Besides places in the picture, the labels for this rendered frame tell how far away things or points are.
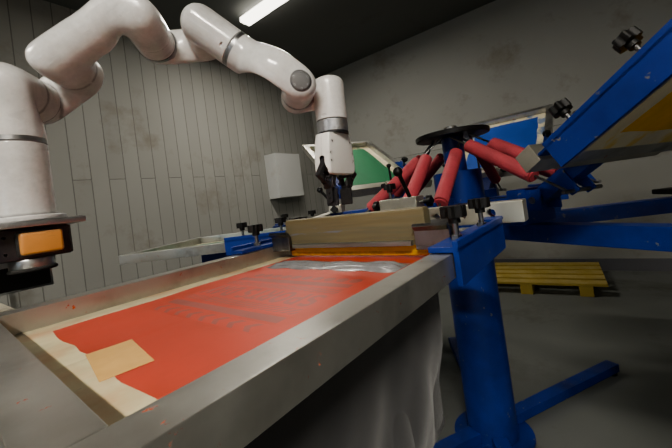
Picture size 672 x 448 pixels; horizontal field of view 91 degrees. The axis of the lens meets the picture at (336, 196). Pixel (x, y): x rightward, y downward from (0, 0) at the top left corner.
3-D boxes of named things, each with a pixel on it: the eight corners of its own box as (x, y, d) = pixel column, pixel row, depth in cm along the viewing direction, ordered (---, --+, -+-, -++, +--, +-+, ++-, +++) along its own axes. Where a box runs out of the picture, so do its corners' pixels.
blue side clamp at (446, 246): (463, 287, 50) (457, 241, 50) (432, 285, 53) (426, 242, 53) (506, 248, 73) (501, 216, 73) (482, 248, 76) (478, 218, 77)
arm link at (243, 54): (225, 70, 78) (299, 122, 82) (217, 44, 66) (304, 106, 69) (245, 43, 80) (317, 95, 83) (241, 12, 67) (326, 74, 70)
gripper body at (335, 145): (334, 134, 85) (338, 177, 85) (306, 130, 77) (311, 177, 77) (357, 128, 80) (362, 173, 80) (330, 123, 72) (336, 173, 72)
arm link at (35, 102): (-39, 142, 59) (-49, 54, 59) (16, 154, 72) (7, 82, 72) (24, 137, 61) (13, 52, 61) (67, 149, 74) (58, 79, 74)
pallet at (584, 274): (604, 272, 333) (602, 262, 333) (610, 299, 265) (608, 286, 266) (478, 270, 406) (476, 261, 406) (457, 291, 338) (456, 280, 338)
